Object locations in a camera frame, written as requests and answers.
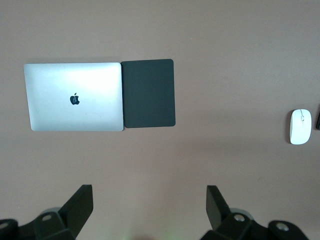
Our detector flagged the silver laptop with apple logo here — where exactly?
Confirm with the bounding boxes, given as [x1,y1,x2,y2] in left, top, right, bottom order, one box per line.
[23,61,125,132]

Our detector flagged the white computer mouse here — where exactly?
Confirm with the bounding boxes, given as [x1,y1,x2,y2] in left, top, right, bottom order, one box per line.
[289,108,313,145]

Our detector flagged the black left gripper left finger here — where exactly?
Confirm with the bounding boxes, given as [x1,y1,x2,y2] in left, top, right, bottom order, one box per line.
[0,184,94,240]

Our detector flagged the black mouse pad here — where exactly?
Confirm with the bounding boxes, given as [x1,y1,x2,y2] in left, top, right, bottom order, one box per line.
[120,58,176,129]

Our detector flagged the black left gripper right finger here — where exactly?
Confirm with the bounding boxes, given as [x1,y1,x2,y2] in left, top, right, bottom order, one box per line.
[199,184,311,240]

